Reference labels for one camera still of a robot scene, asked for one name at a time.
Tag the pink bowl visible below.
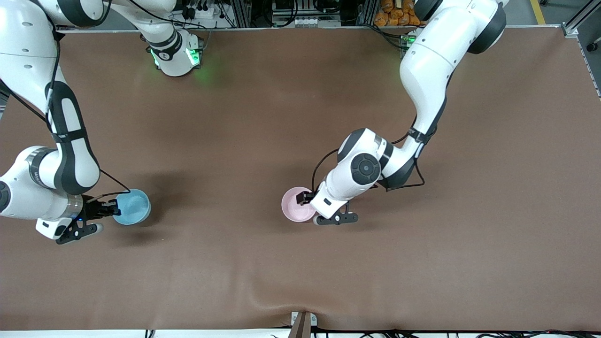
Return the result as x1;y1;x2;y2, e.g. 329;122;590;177
281;186;318;223

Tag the blue bowl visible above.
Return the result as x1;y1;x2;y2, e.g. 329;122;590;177
113;188;152;226

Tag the brown table mat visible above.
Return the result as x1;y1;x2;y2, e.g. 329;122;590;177
0;27;601;332

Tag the black white electronics box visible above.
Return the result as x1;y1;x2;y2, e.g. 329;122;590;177
271;0;330;28

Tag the orange snack packets pile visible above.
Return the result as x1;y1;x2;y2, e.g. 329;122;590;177
374;0;425;27

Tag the white power strip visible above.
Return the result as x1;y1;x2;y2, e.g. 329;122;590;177
184;4;222;20

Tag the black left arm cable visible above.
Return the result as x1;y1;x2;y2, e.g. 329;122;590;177
311;116;426;192

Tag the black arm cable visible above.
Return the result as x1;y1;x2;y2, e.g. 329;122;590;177
311;116;426;192
45;0;132;202

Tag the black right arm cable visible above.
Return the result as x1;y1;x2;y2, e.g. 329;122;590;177
45;0;132;202

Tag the metal clamp bracket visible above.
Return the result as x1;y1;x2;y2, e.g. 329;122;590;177
291;311;318;338

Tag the aluminium frame post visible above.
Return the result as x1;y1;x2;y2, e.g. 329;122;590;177
230;0;253;29
359;0;379;27

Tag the aluminium frame strut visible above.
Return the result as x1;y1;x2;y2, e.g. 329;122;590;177
562;0;601;52

